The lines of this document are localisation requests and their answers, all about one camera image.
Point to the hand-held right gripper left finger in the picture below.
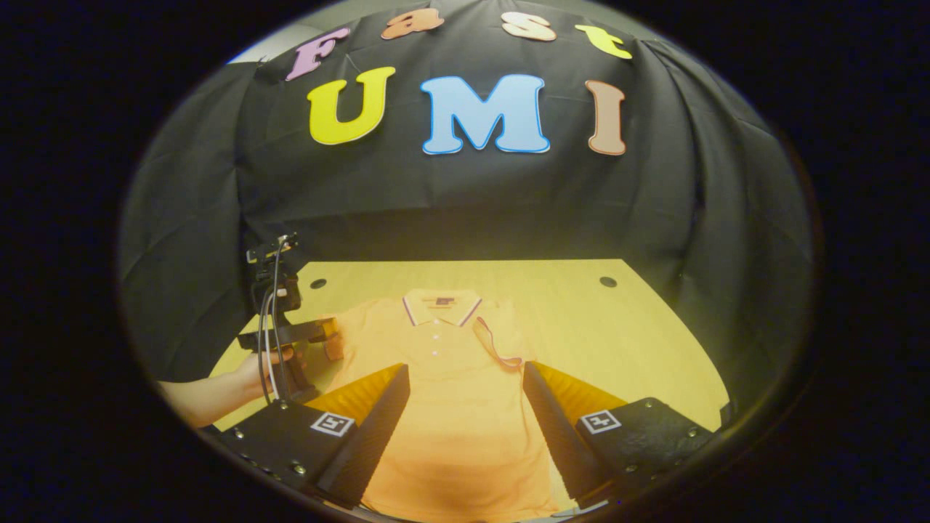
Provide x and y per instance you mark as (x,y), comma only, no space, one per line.
(374,443)

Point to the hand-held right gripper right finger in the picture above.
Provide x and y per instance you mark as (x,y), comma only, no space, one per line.
(556,436)

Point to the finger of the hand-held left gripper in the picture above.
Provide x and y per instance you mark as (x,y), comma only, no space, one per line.
(336,349)
(332,327)

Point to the orange T-shirt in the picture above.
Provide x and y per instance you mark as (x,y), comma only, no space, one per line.
(443,407)

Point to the black backdrop cloth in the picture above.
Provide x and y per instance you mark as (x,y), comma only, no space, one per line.
(465,196)

